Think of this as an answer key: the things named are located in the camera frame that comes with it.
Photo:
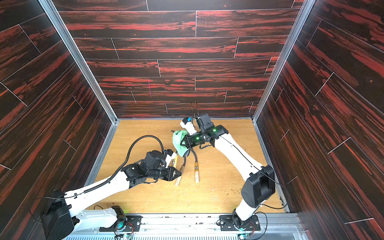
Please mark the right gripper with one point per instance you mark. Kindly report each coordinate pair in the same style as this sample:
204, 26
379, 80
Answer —
186, 141

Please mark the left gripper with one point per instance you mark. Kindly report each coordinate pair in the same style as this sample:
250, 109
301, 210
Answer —
170, 175

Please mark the small sickle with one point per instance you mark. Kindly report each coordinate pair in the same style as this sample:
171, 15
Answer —
174, 161
178, 180
197, 175

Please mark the green and black rag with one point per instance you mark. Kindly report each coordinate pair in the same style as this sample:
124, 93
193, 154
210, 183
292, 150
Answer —
178, 142

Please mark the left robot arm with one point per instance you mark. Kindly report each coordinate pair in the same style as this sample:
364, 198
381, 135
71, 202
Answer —
64, 213

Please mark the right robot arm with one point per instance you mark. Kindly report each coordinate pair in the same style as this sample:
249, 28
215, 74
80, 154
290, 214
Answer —
259, 180

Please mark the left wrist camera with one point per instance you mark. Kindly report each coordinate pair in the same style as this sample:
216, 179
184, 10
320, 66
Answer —
170, 157

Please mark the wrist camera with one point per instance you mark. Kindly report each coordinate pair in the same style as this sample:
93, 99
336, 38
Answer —
170, 157
187, 124

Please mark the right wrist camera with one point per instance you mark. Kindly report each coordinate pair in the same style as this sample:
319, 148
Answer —
187, 124

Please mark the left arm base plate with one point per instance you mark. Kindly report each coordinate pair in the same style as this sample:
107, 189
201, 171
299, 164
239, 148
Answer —
129, 224

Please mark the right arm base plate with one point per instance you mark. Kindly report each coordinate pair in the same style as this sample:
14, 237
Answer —
234, 223

